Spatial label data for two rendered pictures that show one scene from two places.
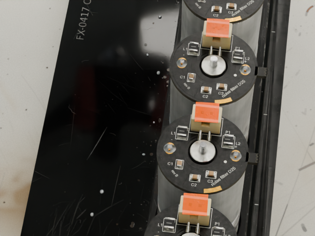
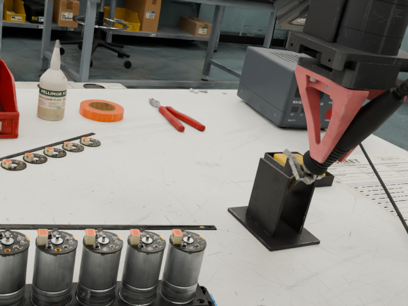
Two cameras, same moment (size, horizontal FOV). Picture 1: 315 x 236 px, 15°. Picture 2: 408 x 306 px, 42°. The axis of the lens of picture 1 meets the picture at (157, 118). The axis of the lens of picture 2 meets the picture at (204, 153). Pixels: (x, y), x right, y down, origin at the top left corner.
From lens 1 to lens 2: 0.40 m
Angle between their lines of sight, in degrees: 86
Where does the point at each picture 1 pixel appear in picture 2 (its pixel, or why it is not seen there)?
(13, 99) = not seen: outside the picture
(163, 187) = (158, 261)
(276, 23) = (72, 226)
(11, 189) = not seen: outside the picture
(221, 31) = (91, 231)
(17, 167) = not seen: outside the picture
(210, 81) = (111, 241)
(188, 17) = (70, 258)
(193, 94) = (120, 245)
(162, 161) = (157, 249)
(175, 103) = (115, 264)
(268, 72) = (99, 227)
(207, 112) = (135, 231)
